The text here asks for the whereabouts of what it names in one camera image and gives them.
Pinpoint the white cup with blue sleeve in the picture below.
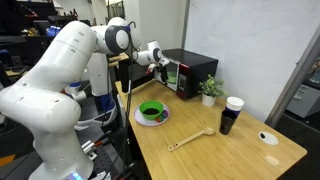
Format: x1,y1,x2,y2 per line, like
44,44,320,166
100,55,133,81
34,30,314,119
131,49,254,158
224,96,245,118

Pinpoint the orange handled clamp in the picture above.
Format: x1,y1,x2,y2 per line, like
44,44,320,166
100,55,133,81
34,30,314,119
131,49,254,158
81,137,112,155

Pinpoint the grey filing cabinet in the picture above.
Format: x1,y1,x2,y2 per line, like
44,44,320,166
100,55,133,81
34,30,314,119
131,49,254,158
286,83,320,119

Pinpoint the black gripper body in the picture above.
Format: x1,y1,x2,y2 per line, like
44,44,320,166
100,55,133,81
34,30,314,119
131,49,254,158
155,64,169,78

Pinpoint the small potted plant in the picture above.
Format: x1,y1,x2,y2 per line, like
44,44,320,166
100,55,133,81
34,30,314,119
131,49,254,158
198,73,228,108

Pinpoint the lavender plate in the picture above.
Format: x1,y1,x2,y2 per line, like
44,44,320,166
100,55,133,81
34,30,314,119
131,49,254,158
133,102,171,127

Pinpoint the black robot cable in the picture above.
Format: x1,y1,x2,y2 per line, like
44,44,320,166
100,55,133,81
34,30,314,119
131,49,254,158
109,20,138,180

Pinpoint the black and red microwave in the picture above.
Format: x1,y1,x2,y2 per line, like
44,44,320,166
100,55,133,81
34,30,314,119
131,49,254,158
153,48,220,100

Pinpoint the dark green bowl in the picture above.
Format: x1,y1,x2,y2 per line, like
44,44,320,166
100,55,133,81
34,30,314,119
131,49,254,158
138,100,165,121

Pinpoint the black cup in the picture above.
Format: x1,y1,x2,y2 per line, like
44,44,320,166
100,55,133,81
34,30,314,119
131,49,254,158
218,109,238,136

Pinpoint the white cup lid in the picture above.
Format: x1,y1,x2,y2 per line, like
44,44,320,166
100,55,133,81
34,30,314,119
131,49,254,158
258,130,280,146

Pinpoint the light green bowl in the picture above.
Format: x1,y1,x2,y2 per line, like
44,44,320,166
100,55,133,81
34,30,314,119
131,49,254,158
166,71,178,85

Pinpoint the wooden spoon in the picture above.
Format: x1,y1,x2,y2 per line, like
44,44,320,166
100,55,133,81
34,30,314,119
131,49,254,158
167,126,216,153

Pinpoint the grey metal frame post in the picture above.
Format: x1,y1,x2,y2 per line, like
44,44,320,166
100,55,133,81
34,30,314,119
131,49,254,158
264,24,320,128

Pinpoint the heap of coffee beans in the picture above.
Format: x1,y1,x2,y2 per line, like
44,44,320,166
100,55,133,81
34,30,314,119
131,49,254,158
143,107,160,116

